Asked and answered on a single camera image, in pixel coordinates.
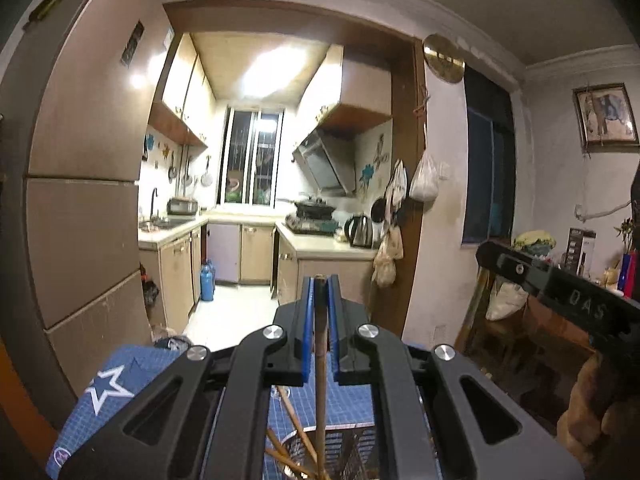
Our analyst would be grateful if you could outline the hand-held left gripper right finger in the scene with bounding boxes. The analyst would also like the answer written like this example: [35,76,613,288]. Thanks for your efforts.
[327,275,586,480]

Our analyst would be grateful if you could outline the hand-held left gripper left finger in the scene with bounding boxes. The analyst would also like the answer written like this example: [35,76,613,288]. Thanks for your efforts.
[60,275,316,480]

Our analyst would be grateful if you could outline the light wooden chopstick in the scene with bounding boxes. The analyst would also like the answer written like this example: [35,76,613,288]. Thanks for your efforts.
[274,385,322,480]
[312,274,331,480]
[264,447,317,479]

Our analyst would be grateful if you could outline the teal perforated utensil holder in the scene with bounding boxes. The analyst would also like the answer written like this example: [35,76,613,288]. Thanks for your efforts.
[264,422,396,480]

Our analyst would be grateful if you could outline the person's right hand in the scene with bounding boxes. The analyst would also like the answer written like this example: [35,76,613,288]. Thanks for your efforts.
[556,350,629,460]

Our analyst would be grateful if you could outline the dark wooden table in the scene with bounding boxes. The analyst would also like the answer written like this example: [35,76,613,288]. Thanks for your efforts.
[522,260,640,366]

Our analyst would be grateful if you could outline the red blue white item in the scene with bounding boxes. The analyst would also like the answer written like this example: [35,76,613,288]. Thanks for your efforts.
[617,252,640,299]

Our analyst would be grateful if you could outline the dark printed carton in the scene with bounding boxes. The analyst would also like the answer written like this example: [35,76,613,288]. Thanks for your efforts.
[567,227,597,277]

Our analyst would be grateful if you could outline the potted green plant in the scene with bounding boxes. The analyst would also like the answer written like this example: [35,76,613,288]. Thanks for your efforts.
[614,216,637,257]

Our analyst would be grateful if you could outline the white bag on chair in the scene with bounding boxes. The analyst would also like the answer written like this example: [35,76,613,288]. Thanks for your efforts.
[485,280,529,322]

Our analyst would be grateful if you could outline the yellow green vegetable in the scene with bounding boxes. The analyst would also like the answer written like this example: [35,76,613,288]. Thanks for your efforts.
[514,230,557,256]

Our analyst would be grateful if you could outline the kitchen base cabinets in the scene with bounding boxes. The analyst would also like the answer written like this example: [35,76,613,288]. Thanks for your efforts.
[137,205,381,322]

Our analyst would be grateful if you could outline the wooden chair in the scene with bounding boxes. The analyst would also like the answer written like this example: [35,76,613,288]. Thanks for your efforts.
[462,255,532,363]

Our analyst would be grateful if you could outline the beige hanging bags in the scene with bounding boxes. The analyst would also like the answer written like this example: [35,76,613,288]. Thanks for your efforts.
[372,225,405,289]

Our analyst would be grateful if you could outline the gas stove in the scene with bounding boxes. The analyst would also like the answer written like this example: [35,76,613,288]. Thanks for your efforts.
[285,214,337,236]

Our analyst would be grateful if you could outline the steel electric kettle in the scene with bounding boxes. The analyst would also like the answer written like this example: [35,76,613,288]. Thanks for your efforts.
[345,213,375,249]

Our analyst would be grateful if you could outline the black wok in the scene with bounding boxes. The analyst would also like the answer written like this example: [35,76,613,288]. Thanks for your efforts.
[276,196,337,219]

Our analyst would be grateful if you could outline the black floor bag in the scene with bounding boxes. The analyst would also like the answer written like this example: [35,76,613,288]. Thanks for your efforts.
[141,275,161,309]

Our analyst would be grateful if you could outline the blue star tablecloth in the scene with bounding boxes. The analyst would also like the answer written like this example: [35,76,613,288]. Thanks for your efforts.
[45,344,431,480]

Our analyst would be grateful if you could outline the range hood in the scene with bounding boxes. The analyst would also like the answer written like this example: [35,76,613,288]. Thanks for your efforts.
[292,127,359,197]

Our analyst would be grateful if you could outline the patterned hanging bag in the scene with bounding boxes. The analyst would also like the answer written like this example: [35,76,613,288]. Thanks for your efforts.
[385,159,409,211]

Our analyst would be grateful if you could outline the dark room window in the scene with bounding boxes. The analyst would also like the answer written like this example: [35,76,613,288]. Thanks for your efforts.
[462,66,517,247]

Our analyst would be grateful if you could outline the grey countertop cooker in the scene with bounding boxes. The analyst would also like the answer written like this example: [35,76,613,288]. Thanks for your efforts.
[166,197,200,216]

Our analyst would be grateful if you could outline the barred kitchen window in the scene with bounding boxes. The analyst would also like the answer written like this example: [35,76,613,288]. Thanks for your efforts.
[216,106,285,207]

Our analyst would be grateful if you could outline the white plastic bag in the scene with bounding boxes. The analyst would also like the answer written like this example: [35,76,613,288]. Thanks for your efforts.
[409,152,441,203]

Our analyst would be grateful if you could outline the upper cabinet above hood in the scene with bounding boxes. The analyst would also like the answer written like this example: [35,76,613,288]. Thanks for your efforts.
[295,44,394,134]

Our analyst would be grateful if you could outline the ceiling light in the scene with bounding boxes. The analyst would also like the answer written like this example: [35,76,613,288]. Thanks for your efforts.
[240,42,322,101]

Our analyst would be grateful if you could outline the long upper kitchen cabinets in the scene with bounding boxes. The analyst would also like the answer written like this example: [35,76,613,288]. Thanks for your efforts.
[148,32,217,149]

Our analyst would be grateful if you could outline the brown refrigerator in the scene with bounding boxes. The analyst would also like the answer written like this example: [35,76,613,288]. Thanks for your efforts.
[0,0,176,431]

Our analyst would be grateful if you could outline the framed wall picture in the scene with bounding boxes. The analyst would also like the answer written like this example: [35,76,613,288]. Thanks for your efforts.
[571,83,640,152]

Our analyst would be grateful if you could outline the gold wall clock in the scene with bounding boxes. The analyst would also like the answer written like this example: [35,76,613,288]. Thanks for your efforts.
[423,33,466,84]

